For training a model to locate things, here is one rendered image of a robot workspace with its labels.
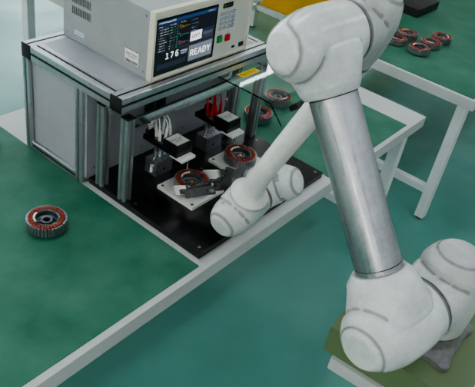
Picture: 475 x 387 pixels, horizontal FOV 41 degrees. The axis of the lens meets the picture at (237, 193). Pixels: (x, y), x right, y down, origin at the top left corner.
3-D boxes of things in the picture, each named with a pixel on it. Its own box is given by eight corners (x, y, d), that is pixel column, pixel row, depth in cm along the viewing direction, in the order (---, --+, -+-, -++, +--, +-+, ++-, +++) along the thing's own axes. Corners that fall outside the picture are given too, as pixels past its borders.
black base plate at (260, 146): (321, 177, 220) (323, 172, 218) (198, 259, 176) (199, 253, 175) (220, 121, 241) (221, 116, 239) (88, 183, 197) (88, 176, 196)
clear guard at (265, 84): (323, 104, 208) (327, 88, 204) (281, 127, 191) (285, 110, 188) (247, 67, 222) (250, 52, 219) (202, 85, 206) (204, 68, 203)
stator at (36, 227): (68, 213, 183) (68, 203, 181) (66, 239, 174) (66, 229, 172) (28, 213, 181) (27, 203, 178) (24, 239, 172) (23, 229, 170)
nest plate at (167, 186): (224, 192, 200) (224, 189, 199) (191, 211, 190) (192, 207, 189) (189, 171, 207) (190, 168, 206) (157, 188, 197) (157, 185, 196)
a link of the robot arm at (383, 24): (347, 31, 144) (307, 42, 136) (387, -36, 131) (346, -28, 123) (385, 70, 140) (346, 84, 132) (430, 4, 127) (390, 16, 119)
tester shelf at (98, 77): (269, 57, 217) (271, 44, 214) (120, 114, 170) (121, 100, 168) (177, 14, 236) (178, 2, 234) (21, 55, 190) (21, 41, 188)
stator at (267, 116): (253, 108, 253) (254, 100, 251) (277, 119, 249) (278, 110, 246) (237, 117, 245) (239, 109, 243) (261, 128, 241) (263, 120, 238)
